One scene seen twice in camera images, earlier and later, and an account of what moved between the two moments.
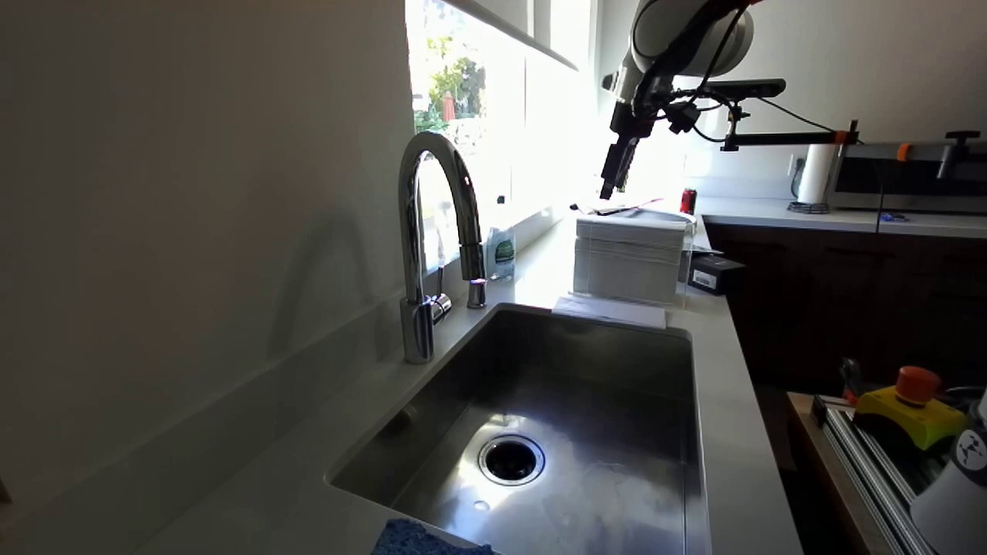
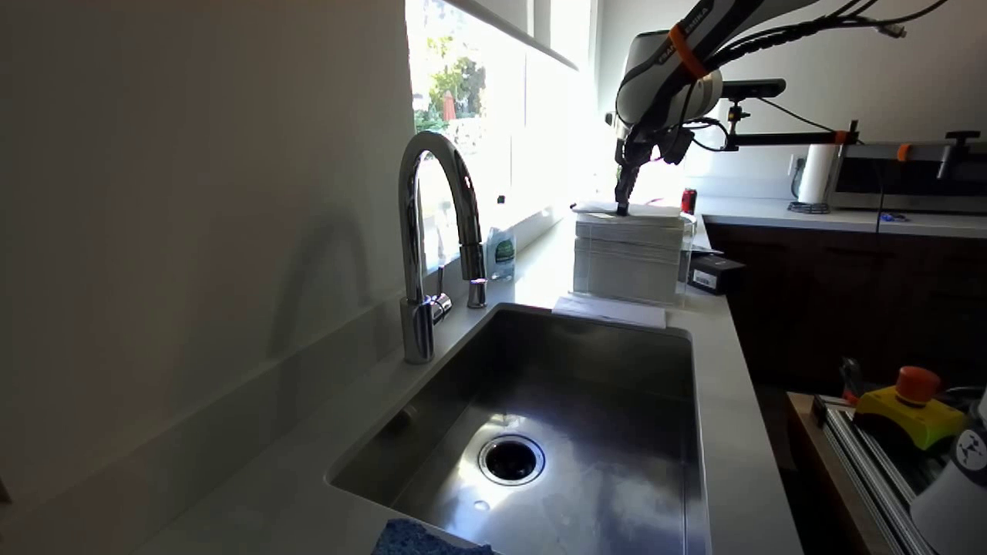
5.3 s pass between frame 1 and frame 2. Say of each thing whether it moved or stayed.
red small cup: stayed
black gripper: moved
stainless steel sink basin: stayed
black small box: stayed
